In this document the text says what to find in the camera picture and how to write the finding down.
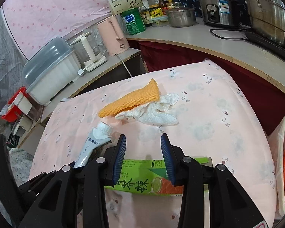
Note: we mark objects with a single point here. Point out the glass kettle white handle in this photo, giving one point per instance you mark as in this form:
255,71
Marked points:
88,52

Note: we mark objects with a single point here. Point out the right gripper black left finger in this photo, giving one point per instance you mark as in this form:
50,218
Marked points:
85,186

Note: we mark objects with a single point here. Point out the small steel pot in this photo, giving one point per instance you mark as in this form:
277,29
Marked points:
181,16

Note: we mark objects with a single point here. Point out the pink electric kettle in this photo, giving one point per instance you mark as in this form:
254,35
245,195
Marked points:
112,36

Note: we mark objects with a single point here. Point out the red plastic basket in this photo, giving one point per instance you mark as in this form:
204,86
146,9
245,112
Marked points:
13,112

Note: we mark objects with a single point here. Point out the orange mesh sponge cloth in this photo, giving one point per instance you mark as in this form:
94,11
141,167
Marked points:
138,97

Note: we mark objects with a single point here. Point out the white dish box clear lid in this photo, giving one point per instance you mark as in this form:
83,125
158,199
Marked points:
52,68

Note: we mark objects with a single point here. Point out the dark sauce bottle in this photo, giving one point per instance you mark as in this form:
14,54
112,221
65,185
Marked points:
163,6

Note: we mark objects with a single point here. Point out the steel rice cooker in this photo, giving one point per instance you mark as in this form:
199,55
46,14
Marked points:
221,13

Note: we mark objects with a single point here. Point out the black induction cooktop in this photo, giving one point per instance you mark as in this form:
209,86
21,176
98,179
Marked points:
269,45

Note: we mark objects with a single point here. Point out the large steel steamer pot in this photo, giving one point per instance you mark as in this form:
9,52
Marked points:
268,19

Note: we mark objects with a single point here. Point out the pink dotted curtain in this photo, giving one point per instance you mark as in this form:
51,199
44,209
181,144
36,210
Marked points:
33,23

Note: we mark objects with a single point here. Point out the green tin can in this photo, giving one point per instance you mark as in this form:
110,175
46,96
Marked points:
133,21

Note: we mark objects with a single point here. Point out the white trash bin with liner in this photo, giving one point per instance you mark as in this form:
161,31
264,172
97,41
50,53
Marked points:
277,146

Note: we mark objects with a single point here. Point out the white toothpaste tube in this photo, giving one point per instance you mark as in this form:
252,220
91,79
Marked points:
98,136

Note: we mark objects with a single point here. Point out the yellow label jar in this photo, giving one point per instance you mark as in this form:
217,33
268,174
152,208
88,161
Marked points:
156,11

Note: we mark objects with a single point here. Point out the white paper towel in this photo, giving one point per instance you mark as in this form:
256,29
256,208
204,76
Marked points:
153,113

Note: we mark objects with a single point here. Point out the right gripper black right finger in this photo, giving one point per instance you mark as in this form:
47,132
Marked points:
230,204

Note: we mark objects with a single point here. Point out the green tea carton box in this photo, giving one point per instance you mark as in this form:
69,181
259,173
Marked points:
145,177

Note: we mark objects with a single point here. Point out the pink patterned tablecloth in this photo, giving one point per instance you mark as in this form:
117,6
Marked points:
215,120

